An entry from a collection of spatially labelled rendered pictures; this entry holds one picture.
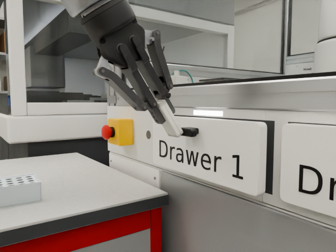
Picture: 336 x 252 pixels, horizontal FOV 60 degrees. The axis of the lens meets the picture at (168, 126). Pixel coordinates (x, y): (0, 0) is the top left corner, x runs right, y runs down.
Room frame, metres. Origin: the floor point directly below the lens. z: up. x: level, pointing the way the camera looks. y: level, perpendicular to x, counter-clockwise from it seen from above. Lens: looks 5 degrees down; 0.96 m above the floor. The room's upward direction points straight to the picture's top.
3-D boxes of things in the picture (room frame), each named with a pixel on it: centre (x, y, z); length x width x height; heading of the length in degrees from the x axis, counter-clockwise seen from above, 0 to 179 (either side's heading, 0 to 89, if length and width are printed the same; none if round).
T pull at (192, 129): (0.52, -0.03, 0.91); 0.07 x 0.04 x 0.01; 35
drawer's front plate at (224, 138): (0.54, -0.06, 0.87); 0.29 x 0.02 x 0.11; 35
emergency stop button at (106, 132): (0.79, 0.16, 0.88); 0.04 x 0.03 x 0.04; 35
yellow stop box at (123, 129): (0.81, 0.14, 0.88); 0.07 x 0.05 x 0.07; 35
